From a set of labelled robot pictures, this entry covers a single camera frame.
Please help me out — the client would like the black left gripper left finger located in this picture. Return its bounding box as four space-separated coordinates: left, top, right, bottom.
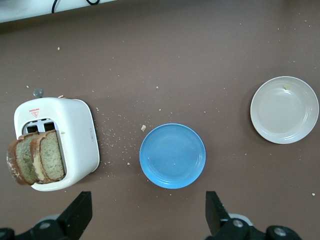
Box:
0 191 93 240

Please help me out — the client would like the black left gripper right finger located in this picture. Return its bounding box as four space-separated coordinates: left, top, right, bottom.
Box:
204 191 304 240

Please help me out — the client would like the brown bread slice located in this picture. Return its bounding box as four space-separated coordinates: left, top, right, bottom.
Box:
29 129 67 185
6 131 39 186

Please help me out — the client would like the blue plate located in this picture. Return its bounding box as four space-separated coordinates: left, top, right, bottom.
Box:
139 123 207 190

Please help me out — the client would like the beige plate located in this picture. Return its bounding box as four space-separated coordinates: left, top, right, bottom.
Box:
250 76 320 145

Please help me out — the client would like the white two-slot toaster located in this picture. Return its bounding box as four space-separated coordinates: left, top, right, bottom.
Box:
13 87 101 192

